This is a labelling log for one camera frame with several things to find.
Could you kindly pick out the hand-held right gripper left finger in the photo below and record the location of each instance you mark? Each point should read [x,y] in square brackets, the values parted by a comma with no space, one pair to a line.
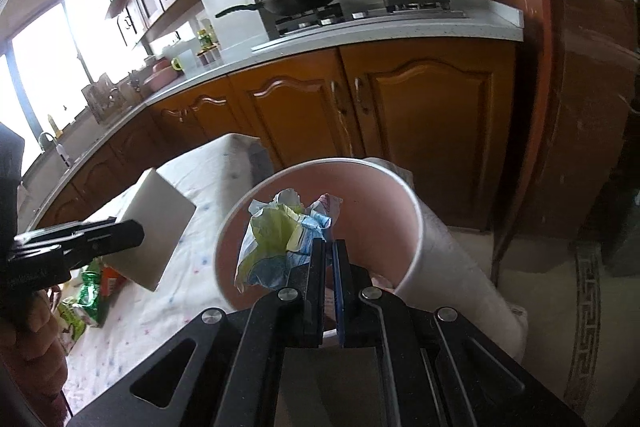
[318,267]

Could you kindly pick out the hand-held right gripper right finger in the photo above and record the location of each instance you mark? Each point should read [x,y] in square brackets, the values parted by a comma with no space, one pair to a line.
[341,287]

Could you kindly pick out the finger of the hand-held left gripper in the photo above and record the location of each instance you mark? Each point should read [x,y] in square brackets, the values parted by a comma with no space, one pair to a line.
[60,231]
[110,237]

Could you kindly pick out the white foam block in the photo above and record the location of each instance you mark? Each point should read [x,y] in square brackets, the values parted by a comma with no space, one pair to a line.
[160,217]

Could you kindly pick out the green blue wrapper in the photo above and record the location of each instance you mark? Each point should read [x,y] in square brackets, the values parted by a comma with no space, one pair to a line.
[272,232]

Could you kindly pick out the pink round waste bin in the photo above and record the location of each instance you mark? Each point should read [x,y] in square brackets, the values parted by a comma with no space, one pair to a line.
[380,207]

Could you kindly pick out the person's left hand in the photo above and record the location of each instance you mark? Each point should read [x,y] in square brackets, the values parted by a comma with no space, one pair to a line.
[30,342]

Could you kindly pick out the orange red packet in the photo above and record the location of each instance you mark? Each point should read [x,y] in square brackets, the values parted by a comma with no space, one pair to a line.
[112,279]

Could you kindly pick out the dark green snack packet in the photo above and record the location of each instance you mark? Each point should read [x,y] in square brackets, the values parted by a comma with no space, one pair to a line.
[90,297]

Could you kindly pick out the light green snack packet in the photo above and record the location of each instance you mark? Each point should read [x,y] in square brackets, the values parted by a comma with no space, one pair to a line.
[72,327]

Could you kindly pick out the chrome sink faucet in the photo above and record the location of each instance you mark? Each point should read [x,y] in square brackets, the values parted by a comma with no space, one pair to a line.
[50,142]

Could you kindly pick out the yellow dish soap bottle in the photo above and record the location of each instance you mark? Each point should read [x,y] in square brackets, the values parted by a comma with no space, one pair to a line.
[54,126]

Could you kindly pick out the dotted white tablecloth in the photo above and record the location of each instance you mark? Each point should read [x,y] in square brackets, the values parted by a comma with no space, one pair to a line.
[200,297]

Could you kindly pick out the dish drying rack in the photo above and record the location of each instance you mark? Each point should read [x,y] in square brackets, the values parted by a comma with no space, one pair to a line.
[107,99]

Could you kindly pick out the kitchen window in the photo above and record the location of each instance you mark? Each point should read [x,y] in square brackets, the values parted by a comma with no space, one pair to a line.
[45,72]

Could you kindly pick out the pink plastic basin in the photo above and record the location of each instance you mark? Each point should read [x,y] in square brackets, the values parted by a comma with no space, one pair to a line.
[162,74]

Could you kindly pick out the wooden base cabinets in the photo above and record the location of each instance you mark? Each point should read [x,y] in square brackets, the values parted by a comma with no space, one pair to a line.
[425,132]

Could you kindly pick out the white plastic container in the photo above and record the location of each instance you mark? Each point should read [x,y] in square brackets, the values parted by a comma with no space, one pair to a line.
[186,59]

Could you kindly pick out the gas stove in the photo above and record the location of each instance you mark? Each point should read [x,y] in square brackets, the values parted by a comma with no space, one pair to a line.
[360,14]

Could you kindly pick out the brown wooden door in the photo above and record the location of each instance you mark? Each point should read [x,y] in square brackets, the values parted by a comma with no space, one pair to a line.
[575,57]

